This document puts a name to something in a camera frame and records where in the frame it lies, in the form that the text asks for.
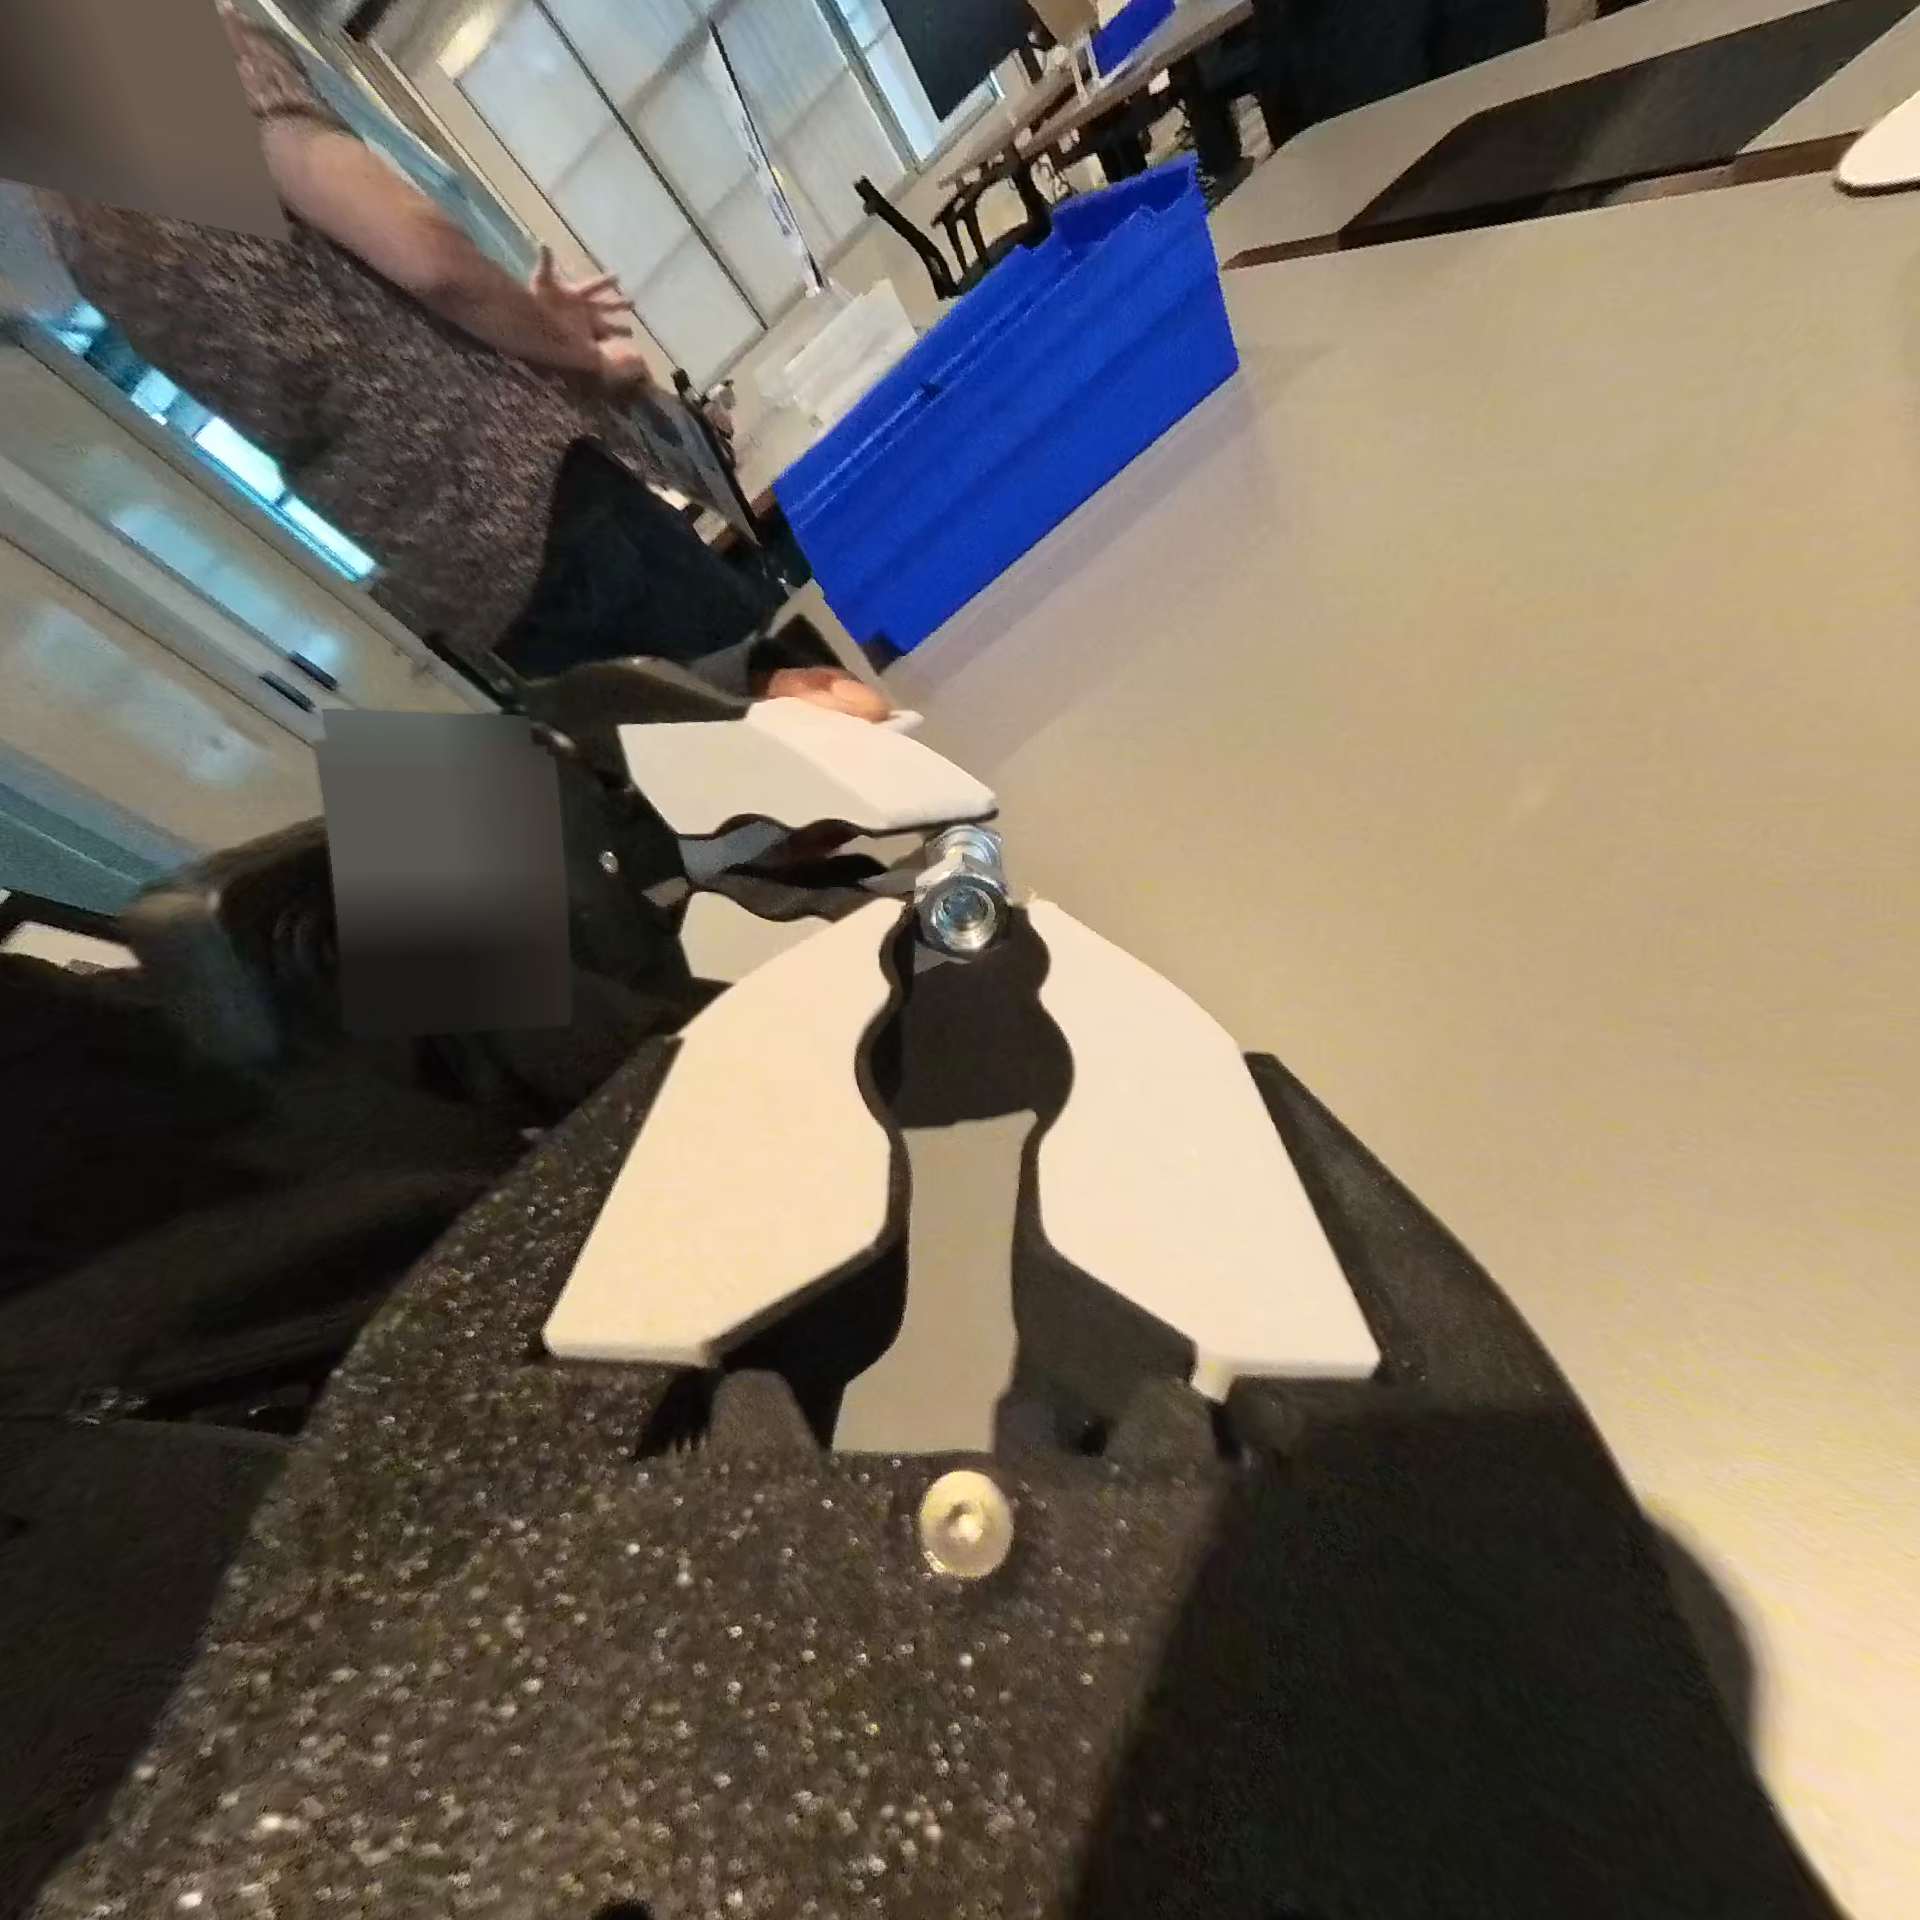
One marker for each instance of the clear plastic container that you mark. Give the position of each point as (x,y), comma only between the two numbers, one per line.
(832,353)

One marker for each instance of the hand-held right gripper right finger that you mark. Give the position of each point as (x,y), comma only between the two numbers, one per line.
(1184,1169)

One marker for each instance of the white flat object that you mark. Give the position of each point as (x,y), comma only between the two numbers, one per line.
(1883,162)

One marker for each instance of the large blue plastic bin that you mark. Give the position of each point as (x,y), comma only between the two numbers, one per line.
(1005,422)

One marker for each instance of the silver bolt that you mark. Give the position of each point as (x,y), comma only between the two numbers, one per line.
(973,845)

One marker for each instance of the white cabinet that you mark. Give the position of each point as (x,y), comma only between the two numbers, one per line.
(137,599)

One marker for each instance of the black chair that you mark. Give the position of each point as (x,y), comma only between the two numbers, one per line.
(914,240)

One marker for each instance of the silver hex nut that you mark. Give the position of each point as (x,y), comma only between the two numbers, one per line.
(962,912)

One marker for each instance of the wooden background table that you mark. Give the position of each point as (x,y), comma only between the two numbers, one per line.
(1081,114)

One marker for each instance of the black desk mat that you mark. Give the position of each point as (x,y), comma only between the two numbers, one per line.
(1591,121)

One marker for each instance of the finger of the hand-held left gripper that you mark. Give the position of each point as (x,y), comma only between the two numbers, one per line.
(819,765)
(750,933)

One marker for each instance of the small blue plastic bin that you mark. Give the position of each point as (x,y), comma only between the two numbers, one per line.
(1150,30)

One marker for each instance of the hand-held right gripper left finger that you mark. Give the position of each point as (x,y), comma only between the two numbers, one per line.
(720,1154)

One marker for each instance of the person's left hand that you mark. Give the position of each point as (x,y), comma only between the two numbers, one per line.
(832,695)

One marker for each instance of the black monitor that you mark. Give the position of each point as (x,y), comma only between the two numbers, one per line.
(952,53)

